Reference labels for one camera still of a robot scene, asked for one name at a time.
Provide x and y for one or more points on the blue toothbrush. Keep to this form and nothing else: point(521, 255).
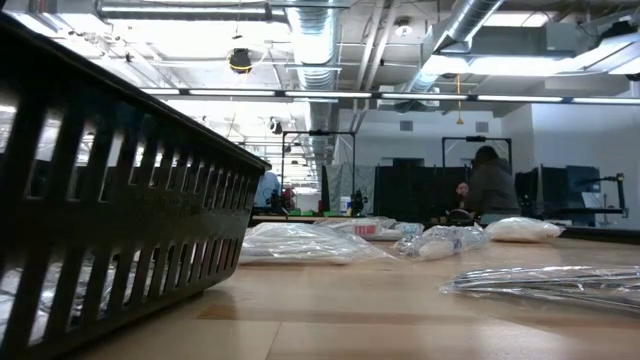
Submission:
point(410, 229)

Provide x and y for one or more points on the white blue-striped toothbrush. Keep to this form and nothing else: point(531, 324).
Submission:
point(435, 250)

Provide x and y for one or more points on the small black robot arm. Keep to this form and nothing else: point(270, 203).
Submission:
point(280, 200)
point(358, 202)

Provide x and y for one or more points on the white wipes tub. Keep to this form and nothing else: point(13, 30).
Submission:
point(345, 205)

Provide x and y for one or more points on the wooden workbench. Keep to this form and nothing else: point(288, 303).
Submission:
point(300, 219)

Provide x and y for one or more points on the person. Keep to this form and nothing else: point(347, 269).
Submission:
point(267, 187)
point(492, 190)
point(462, 190)

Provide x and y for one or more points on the red toothbrush in clear bag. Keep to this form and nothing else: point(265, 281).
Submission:
point(365, 230)

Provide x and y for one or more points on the cotton swabs in clear bag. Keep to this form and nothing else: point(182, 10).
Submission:
point(300, 245)

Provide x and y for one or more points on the black partition panel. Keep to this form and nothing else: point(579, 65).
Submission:
point(400, 195)
point(545, 195)

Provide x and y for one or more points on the long linear light fixture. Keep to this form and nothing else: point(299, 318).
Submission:
point(325, 94)

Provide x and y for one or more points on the grey vent grille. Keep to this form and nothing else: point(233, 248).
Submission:
point(406, 125)
point(482, 127)

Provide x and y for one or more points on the round white smoke detector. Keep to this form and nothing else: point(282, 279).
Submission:
point(403, 29)

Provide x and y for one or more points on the black slotted plastic basket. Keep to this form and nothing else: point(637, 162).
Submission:
point(125, 235)

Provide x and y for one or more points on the cotton balls in clear bag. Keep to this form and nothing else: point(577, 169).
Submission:
point(525, 230)

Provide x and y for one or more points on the dark computer monitor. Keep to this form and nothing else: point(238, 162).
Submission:
point(582, 179)

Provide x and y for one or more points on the black station frame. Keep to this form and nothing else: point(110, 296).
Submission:
point(318, 133)
point(475, 138)

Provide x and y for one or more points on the silver spiral air duct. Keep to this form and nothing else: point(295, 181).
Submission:
point(315, 50)
point(465, 20)

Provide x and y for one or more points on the black table frame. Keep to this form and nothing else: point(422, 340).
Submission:
point(600, 235)

